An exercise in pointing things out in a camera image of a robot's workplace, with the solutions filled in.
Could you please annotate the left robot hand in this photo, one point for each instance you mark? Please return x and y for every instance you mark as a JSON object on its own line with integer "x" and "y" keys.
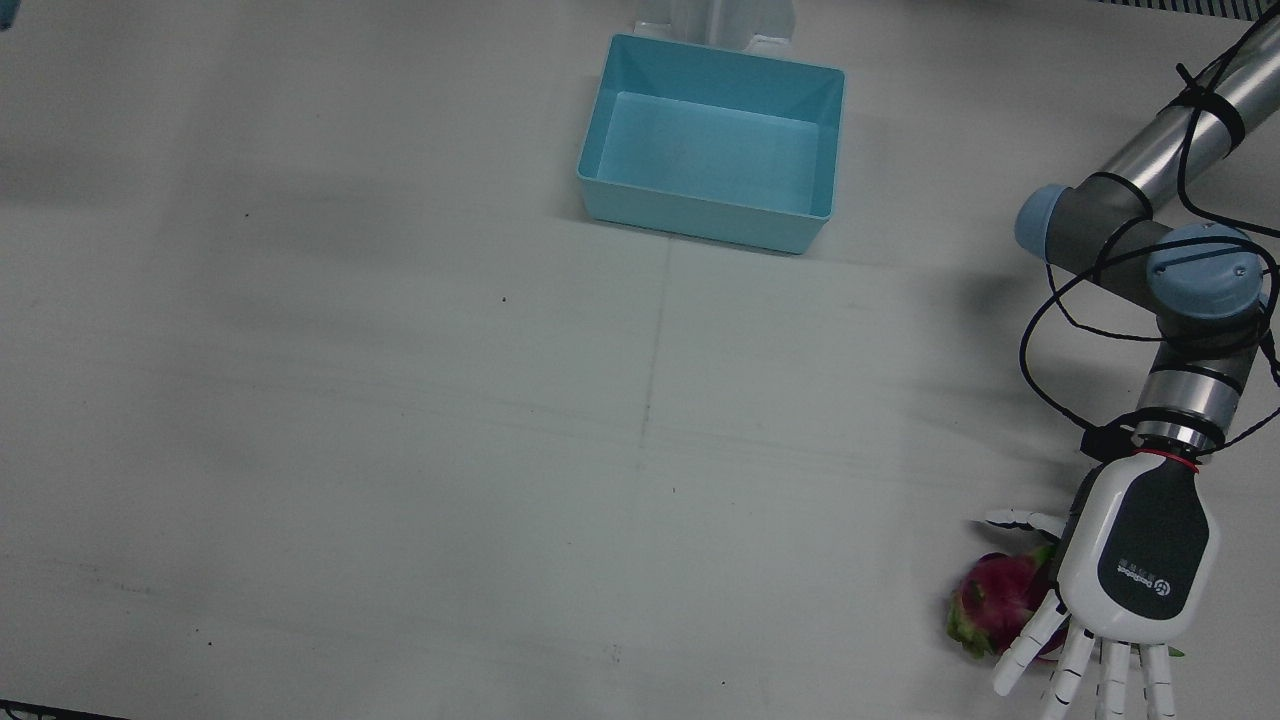
{"x": 1140, "y": 560}

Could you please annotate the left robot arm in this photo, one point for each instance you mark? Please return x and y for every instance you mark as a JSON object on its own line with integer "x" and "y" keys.
{"x": 1195, "y": 290}

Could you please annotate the light blue plastic bin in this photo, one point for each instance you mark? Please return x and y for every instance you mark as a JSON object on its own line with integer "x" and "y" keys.
{"x": 710, "y": 150}

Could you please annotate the pink dragon fruit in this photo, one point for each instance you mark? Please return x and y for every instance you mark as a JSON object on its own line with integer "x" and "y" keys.
{"x": 1000, "y": 595}

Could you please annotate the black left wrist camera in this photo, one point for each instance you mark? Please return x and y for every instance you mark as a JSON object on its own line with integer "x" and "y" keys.
{"x": 1108, "y": 442}

